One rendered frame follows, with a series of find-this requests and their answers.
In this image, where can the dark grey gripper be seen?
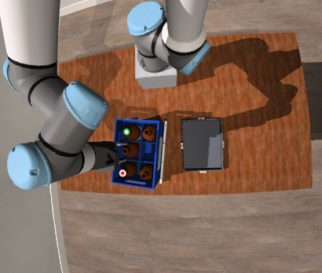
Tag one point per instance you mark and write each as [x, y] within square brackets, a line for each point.
[102, 153]

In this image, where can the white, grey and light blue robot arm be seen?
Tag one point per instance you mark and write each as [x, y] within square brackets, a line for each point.
[72, 114]

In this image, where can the blue plastic crate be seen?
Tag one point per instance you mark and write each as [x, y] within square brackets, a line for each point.
[150, 151]

